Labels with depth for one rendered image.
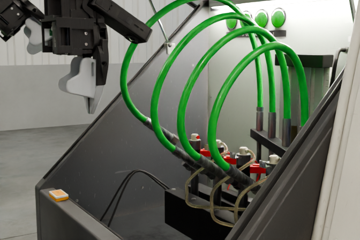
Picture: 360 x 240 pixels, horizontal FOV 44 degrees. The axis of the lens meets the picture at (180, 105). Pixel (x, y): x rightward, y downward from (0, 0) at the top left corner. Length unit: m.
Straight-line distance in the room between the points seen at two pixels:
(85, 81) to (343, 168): 0.42
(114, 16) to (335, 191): 0.44
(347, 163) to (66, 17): 0.47
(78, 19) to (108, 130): 0.60
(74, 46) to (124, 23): 0.09
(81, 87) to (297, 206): 0.38
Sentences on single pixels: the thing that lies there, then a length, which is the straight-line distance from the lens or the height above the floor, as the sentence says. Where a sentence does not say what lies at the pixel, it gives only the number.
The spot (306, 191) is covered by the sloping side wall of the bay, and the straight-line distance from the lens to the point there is 0.74.
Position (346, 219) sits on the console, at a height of 1.05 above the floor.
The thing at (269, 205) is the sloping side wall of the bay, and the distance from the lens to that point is 0.69.
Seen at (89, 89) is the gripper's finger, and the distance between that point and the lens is 0.72.
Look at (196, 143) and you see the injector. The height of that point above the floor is 1.09.
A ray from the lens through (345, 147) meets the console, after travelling 0.75.
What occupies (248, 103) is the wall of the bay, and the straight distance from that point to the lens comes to 1.28.
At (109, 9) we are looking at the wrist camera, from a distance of 0.72.
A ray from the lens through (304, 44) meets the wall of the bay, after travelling 1.14.
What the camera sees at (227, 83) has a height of 1.25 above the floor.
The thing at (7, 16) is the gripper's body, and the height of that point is 1.37.
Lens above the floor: 1.31
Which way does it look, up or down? 8 degrees down
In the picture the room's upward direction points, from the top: straight up
